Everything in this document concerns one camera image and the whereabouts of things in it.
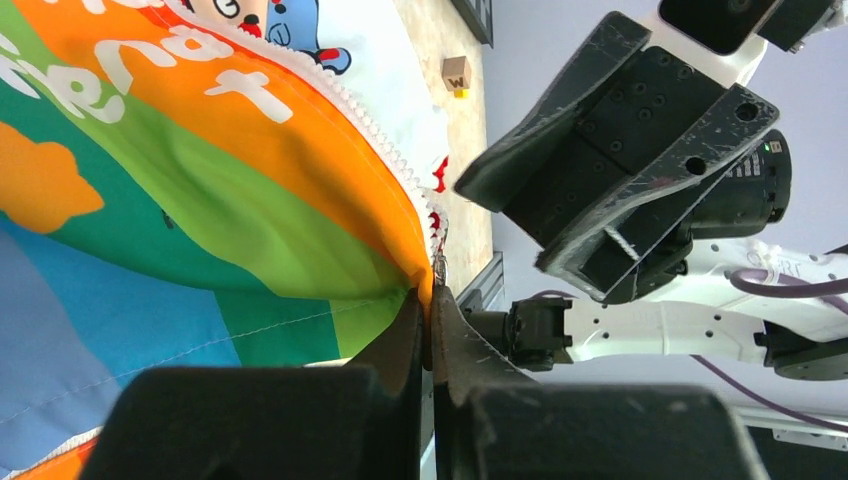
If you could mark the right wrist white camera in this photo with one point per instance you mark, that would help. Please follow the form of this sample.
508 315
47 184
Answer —
728 39

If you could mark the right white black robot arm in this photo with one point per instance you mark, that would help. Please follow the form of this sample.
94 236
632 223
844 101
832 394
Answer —
741 299

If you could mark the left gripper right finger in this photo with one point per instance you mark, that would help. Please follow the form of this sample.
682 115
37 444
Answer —
494 422

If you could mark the rainbow white red hooded jacket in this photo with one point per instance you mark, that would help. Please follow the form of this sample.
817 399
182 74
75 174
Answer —
200 183

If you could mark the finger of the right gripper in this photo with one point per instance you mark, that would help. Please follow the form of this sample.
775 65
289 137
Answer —
605 251
497 175

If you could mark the small wooden block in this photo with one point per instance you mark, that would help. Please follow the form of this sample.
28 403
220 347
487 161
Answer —
456 73

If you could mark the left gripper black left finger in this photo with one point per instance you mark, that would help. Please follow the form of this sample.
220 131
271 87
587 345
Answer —
361 420

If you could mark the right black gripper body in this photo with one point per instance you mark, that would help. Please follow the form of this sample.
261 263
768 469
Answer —
652 100

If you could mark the black white checkerboard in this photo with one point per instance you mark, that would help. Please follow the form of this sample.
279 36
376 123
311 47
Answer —
477 16

